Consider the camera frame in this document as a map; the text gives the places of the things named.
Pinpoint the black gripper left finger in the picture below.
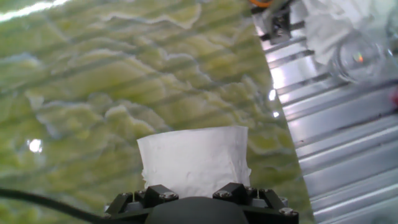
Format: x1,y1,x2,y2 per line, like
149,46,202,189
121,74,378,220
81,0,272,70
104,184,180,220

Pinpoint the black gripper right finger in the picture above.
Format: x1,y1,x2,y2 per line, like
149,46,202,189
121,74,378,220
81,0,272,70
213,182,300,224

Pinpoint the white toilet paper roll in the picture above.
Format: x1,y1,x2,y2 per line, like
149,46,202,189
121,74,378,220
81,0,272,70
136,125,252,199

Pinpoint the green marble pattern mat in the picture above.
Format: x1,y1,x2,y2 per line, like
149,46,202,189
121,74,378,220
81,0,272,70
0,0,315,224

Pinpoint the clear glass pitcher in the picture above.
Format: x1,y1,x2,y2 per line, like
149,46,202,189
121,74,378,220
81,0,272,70
326,29,393,85

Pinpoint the crumpled white cloth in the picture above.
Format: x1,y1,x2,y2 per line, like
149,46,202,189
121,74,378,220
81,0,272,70
303,0,377,65

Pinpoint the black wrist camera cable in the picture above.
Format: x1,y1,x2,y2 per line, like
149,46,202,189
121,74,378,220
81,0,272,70
0,187,125,224

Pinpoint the black metal bracket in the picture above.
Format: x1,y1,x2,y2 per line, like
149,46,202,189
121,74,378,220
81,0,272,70
251,4,294,47

